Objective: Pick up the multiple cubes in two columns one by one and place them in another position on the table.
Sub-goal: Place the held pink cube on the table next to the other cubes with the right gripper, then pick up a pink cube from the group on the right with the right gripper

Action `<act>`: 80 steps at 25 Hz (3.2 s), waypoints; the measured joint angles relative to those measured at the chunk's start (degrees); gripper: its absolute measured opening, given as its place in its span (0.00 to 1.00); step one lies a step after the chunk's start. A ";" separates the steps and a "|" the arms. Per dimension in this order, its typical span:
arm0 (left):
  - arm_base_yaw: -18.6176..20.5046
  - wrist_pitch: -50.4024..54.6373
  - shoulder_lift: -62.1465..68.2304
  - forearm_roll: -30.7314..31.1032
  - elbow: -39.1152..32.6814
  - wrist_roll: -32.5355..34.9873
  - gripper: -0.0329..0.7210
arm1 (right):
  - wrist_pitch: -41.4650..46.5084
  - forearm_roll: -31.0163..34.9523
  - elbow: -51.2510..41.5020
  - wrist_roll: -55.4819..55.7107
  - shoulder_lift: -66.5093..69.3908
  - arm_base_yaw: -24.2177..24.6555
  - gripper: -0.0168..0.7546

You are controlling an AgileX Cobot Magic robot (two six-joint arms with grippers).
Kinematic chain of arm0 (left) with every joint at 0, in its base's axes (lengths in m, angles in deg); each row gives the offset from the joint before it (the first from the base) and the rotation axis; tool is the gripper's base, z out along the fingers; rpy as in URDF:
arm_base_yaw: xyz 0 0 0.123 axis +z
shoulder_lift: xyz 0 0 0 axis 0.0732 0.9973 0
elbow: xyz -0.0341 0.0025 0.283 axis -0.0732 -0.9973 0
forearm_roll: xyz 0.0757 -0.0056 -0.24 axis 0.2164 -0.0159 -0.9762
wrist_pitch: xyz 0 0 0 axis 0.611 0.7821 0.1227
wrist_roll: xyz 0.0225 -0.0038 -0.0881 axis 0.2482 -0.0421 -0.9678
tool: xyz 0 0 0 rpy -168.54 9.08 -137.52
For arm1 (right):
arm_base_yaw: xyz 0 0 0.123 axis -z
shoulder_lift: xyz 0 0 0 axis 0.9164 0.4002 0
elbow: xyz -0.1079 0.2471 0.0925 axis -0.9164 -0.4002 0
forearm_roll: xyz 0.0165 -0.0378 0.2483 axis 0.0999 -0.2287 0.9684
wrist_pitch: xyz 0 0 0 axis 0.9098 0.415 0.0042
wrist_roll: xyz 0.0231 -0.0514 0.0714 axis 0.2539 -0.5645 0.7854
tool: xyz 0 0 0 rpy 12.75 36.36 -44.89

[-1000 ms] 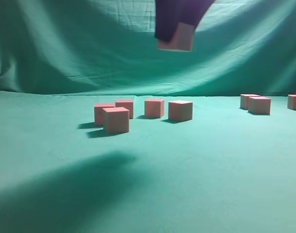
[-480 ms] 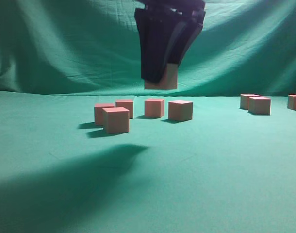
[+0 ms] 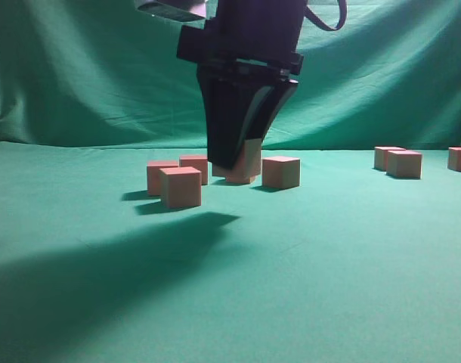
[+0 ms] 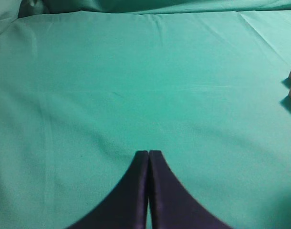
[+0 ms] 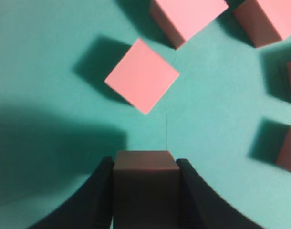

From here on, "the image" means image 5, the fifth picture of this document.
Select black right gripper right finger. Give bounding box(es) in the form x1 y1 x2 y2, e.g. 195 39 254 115
176 159 263 229

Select green cloth backdrop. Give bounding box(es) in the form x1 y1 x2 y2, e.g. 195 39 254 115
0 0 291 229

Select pink cube placed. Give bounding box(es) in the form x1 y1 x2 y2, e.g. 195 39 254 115
233 0 291 48
104 39 180 115

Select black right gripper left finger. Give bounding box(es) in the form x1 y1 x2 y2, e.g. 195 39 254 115
30 156 114 229

